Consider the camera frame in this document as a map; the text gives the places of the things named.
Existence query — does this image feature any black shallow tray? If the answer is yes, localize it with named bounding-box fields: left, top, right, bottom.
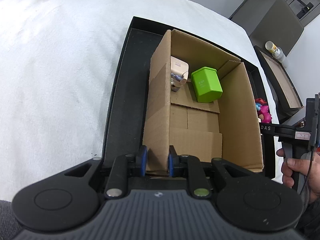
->
left=103, top=17, right=266, bottom=165

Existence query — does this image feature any green hexagonal tin box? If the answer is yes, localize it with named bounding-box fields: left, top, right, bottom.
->
left=191, top=67, right=223, bottom=103

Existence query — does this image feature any brown cardboard box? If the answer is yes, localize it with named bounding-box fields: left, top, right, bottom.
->
left=143, top=30, right=264, bottom=174

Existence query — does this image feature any white yellow paper cup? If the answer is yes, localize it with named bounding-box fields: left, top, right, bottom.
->
left=265, top=41, right=286, bottom=62

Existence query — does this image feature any person's right hand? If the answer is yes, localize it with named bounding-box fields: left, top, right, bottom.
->
left=281, top=152, right=320, bottom=204

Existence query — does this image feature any beige block-head figurine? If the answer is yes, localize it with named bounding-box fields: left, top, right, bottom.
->
left=170, top=56, right=189, bottom=92

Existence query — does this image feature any pink dinosaur toy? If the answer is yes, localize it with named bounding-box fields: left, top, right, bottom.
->
left=258, top=105, right=272, bottom=124

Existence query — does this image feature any blue figurine with red hat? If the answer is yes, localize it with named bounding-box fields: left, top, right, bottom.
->
left=255, top=98, right=267, bottom=111

